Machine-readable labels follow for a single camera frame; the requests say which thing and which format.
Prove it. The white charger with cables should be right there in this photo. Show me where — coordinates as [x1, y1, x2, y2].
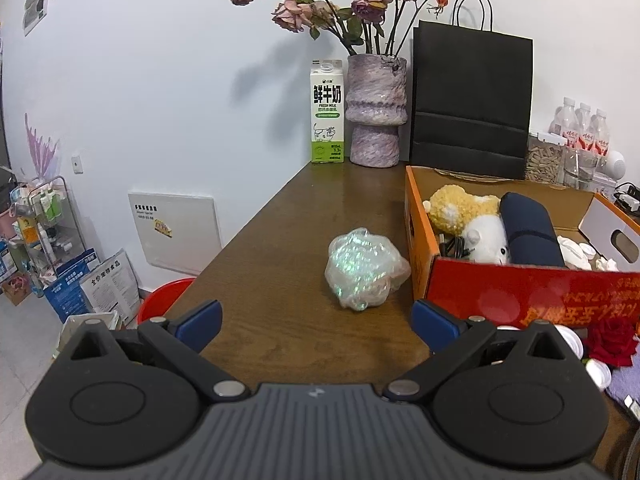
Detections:
[612, 182, 640, 213]

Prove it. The clear water bottle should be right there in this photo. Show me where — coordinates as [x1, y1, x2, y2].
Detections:
[575, 102, 594, 150]
[590, 108, 612, 158]
[550, 97, 576, 147]

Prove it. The white round speaker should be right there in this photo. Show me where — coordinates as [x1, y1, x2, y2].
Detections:
[600, 150, 627, 178]

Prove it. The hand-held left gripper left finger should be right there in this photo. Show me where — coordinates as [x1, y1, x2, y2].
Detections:
[67, 299, 251, 402]

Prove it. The orange cardboard box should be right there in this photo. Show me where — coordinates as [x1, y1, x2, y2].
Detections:
[404, 165, 640, 328]

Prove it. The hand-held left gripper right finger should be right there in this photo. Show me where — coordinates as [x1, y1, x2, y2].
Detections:
[382, 300, 575, 402]

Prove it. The white tin box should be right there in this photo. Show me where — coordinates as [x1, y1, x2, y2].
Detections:
[592, 172, 623, 196]

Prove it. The clear glass beaker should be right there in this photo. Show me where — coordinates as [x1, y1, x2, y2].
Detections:
[564, 146, 598, 191]

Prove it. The white printed bag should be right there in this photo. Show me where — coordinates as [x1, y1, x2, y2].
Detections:
[80, 248, 142, 323]

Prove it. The red artificial rose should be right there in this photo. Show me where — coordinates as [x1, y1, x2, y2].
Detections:
[584, 316, 638, 368]

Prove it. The green white milk carton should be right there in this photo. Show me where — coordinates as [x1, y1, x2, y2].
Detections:
[309, 58, 346, 164]

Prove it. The clear seed jar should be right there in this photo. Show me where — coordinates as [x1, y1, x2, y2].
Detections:
[525, 131, 568, 184]

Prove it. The wooden desktop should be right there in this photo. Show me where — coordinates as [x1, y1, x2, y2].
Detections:
[165, 160, 640, 476]

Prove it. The clear plastic bag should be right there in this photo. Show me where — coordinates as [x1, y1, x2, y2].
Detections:
[324, 228, 412, 311]

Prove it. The white wall panel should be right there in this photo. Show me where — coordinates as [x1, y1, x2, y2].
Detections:
[127, 191, 223, 277]

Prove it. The purple marbled vase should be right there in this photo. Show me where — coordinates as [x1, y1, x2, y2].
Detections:
[345, 54, 408, 167]

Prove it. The wire storage rack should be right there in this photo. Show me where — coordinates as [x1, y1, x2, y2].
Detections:
[12, 175, 81, 291]

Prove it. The white tissue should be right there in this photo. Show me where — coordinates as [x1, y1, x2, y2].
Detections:
[556, 235, 596, 271]

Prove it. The navy zipper pouch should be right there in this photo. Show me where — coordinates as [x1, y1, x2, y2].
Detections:
[500, 191, 567, 268]

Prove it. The blue cardboard box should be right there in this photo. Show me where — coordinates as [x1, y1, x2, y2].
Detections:
[44, 249, 101, 323]

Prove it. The purple cloth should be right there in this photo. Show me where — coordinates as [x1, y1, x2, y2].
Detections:
[602, 367, 640, 413]

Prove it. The red plastic basin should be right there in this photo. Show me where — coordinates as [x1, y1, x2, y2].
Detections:
[136, 277, 198, 328]

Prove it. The yellow white plush toy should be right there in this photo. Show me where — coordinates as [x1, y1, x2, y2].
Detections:
[422, 185, 512, 265]

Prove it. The black cable bundle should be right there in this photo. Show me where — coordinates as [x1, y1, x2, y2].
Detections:
[439, 232, 473, 261]

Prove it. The purple dried grass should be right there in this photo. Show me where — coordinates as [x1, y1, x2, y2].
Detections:
[24, 112, 62, 182]

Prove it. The black paper bag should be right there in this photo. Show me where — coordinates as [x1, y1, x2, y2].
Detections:
[409, 0, 534, 181]

